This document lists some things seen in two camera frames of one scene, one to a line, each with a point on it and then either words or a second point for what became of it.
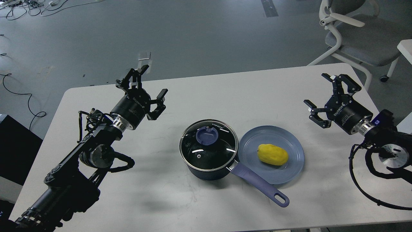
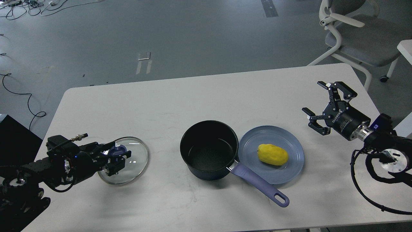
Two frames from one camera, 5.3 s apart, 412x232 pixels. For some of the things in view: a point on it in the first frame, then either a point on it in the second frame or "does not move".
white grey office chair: x=359 y=35 does not move
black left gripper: x=136 y=103 → x=91 y=158
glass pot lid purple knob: x=208 y=145 → x=117 y=150
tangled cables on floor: x=13 y=9 does not move
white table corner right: x=405 y=47 does not move
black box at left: x=18 y=146 does not move
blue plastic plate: x=248 y=154 does not move
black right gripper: x=345 y=111 → x=344 y=120
